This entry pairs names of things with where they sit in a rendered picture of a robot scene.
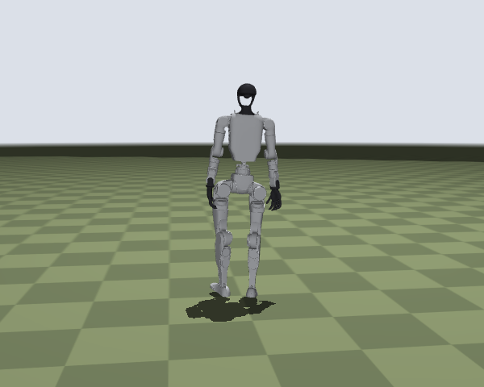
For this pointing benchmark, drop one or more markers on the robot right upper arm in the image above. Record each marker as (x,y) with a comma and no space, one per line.
(270,140)

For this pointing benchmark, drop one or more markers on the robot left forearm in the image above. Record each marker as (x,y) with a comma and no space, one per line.
(213,166)

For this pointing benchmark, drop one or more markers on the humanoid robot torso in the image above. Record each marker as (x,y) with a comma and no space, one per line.
(244,144)

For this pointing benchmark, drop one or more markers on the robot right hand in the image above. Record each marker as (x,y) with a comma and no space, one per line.
(275,197)

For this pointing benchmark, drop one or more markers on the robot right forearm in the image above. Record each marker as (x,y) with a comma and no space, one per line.
(273,171)

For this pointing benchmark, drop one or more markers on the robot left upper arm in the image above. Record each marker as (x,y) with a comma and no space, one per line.
(221,123)

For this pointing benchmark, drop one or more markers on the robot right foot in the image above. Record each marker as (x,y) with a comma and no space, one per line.
(251,292)

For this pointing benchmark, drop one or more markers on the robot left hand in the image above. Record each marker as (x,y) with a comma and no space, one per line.
(209,192)

